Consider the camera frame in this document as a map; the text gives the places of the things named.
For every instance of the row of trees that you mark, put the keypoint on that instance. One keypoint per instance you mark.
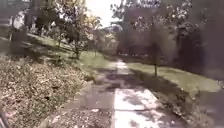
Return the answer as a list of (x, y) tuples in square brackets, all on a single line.
[(63, 23)]

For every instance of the thin young tree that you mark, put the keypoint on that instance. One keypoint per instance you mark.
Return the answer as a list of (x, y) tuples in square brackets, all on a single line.
[(155, 50)]

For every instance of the leaf-covered ground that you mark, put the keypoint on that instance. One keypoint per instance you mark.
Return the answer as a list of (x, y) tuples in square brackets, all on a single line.
[(30, 86)]

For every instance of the pale concrete path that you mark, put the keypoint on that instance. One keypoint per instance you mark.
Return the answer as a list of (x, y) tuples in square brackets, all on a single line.
[(131, 106)]

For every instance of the green grass lawn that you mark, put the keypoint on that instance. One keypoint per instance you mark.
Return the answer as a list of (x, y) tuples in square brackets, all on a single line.
[(180, 78)]

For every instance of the dense dark trees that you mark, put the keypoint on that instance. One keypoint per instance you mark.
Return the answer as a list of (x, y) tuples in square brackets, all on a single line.
[(186, 33)]

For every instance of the dark asphalt strip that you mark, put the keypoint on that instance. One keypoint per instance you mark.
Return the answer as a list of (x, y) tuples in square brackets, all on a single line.
[(96, 96)]

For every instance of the grass slope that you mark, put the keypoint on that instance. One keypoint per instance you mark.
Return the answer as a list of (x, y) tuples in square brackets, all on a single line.
[(90, 60)]

